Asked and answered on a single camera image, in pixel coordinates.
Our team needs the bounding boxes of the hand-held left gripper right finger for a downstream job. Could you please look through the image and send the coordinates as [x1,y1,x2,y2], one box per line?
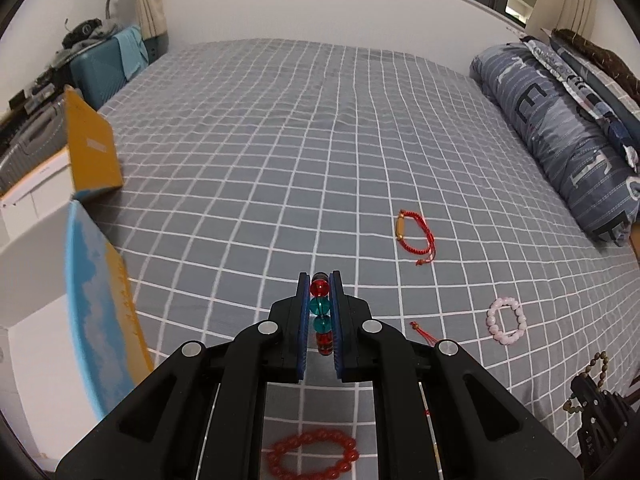
[333,271,583,480]

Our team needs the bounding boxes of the rolled grey printed quilt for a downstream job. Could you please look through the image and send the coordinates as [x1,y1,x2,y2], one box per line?
[470,42,640,247]

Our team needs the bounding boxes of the dark clothes pile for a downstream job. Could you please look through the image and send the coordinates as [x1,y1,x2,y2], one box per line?
[62,17,118,51]

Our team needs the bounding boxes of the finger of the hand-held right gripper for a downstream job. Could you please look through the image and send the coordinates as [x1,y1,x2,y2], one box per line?
[570,376,636,480]

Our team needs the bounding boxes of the cream curtain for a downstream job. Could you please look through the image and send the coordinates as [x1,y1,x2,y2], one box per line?
[135,0,171,53]

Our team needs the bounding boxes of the brown bead bracelet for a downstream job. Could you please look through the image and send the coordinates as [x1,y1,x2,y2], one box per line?
[562,351,611,416]

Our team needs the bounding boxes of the sky print lidded box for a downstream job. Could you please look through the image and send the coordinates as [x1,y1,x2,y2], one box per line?
[0,200,155,466]

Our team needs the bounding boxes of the beige padded headboard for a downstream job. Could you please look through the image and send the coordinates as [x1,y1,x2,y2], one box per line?
[520,0,608,43]

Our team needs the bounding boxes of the dark desk clutter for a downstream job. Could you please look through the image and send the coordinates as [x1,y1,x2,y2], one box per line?
[10,67,66,111]

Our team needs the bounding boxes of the brown furry pillow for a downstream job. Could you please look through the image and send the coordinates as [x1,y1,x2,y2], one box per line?
[552,27,640,106]

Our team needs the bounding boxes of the red knotted cord bracelet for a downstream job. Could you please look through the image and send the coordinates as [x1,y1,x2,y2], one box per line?
[409,321,441,348]

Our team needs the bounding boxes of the folded striped blanket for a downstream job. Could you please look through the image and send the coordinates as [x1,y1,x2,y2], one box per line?
[520,35,640,168]

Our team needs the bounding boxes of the red and teal bead bracelet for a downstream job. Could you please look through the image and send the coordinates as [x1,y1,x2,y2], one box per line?
[309,272,335,358]

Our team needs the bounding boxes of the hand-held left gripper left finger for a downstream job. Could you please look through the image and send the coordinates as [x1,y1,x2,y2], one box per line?
[55,272,308,480]

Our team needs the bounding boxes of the pink bead bracelet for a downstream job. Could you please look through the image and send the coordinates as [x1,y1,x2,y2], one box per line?
[486,297,527,346]

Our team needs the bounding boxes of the teal suitcase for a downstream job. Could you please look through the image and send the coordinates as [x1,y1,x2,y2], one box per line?
[70,25,151,111]

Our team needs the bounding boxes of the yellow lidded white box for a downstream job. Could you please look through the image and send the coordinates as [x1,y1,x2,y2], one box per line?
[0,87,125,256]

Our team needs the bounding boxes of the grey suitcase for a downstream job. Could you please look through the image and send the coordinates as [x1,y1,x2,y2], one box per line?
[0,102,68,196]

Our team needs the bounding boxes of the grey checked bed sheet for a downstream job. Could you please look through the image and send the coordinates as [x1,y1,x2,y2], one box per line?
[75,37,640,480]

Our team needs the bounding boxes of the light blue cloth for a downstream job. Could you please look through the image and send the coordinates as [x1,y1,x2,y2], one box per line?
[114,27,150,81]

